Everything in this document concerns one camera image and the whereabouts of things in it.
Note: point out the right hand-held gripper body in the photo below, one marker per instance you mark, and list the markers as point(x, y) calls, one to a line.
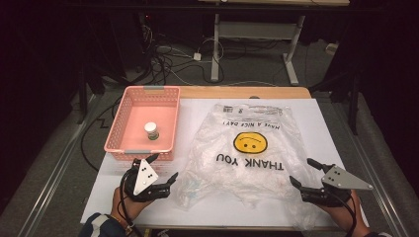
point(339, 179)

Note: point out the clear plastic bag yellow face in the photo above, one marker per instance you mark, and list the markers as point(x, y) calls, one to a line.
point(243, 174)

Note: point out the white board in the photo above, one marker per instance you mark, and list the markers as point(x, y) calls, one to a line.
point(322, 131)

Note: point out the small bottle white cap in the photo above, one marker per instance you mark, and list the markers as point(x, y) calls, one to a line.
point(151, 130)

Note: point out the metal floor rail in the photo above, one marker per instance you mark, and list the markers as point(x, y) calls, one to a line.
point(56, 171)
point(372, 164)

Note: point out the person's left hand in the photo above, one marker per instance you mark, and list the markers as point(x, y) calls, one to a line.
point(126, 207)

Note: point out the white metal desk frame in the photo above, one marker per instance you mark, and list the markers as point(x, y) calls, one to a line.
point(253, 31)

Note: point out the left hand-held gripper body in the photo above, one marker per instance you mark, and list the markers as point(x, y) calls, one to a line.
point(145, 176)

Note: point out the pink plastic basket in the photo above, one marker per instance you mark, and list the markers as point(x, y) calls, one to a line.
point(145, 112)

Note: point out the white power adapter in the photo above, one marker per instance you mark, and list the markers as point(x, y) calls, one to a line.
point(197, 56)

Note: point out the person's right hand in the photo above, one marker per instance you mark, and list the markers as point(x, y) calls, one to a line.
point(346, 215)

